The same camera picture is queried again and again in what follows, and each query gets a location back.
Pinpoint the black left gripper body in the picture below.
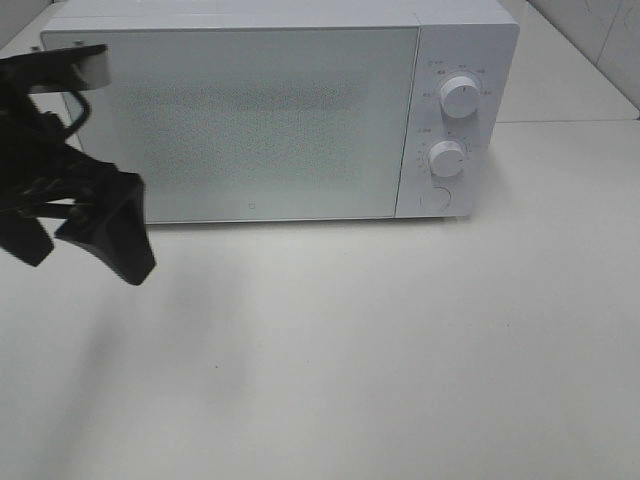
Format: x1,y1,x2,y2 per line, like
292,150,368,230
1,52,123,266

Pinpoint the white microwave door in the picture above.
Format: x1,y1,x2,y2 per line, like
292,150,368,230
42,28,418,223

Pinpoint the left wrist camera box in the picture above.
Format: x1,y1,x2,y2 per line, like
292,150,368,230
29,44,111,93

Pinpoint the white power knob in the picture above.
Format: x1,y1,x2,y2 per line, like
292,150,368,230
439,74,480,119

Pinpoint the white timer knob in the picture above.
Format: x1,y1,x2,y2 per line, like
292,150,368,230
427,141,467,178

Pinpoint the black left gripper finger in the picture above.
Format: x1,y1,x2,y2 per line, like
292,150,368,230
55,172,156,286

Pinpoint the white microwave oven body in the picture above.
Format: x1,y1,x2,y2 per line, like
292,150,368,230
40,1,520,220

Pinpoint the round white door button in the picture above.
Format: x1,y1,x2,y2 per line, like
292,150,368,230
420,186,452,216

